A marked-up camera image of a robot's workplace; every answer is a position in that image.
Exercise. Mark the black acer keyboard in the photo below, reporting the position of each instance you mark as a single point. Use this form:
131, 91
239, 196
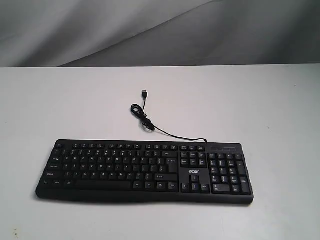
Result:
118, 171

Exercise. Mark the grey backdrop cloth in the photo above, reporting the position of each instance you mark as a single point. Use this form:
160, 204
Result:
136, 33

